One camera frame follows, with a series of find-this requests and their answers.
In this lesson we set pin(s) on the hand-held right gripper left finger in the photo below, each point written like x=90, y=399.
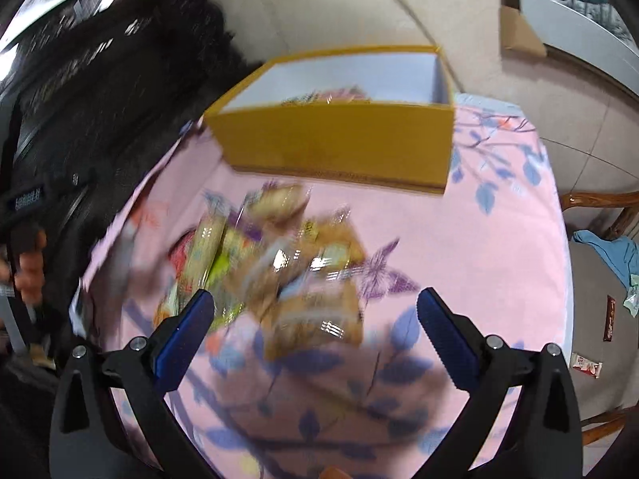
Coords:
x=184, y=339

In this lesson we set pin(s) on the white red snack bar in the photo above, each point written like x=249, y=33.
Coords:
x=586, y=365

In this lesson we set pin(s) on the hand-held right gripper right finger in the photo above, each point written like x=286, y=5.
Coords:
x=449, y=342

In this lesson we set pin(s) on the bread roll packet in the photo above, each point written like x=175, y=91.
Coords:
x=282, y=199

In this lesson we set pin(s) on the small pastry packet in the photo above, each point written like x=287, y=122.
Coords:
x=309, y=309

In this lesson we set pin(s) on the green white small packet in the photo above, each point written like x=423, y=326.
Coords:
x=633, y=299

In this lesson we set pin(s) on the blue cloth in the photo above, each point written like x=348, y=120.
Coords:
x=611, y=254

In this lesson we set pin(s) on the wooden armchair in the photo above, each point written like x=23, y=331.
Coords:
x=594, y=319

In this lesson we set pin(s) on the dark carved wooden bench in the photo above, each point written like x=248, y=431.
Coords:
x=125, y=85

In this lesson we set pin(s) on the pink floral printed blanket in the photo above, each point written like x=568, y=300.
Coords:
x=474, y=259

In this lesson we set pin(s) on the dark red snack bar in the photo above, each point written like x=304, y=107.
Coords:
x=610, y=319

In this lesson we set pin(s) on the yellow cardboard box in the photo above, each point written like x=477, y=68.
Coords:
x=339, y=144

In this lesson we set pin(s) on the red biscuit packet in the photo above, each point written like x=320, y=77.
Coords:
x=182, y=254

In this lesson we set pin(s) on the cardboard corner protector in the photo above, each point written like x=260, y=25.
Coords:
x=519, y=30

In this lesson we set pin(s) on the person's left hand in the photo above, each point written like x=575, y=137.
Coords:
x=27, y=279

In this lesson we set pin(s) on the clear brown pastry packet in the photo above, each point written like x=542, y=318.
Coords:
x=334, y=242

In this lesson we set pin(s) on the yellow-green long packet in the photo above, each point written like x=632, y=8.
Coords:
x=222, y=262

